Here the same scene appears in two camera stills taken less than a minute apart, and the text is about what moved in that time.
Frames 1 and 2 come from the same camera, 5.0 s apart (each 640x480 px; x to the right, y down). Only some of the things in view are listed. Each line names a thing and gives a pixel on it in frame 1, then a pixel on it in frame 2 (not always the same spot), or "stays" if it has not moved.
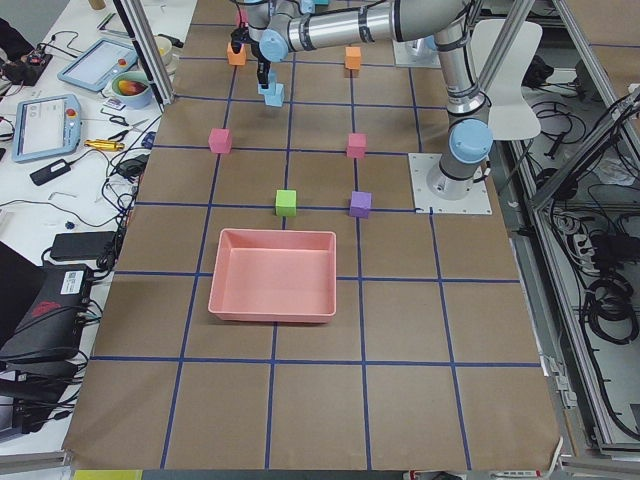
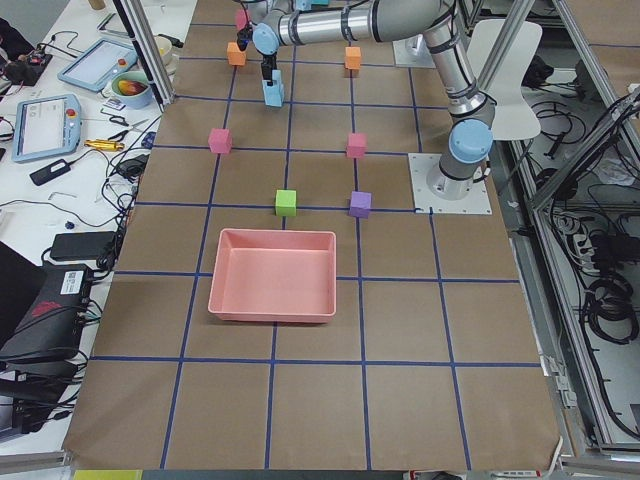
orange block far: (237, 59) stays
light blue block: (277, 99) stays
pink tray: (274, 276) stays
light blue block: (267, 91) -> (276, 78)
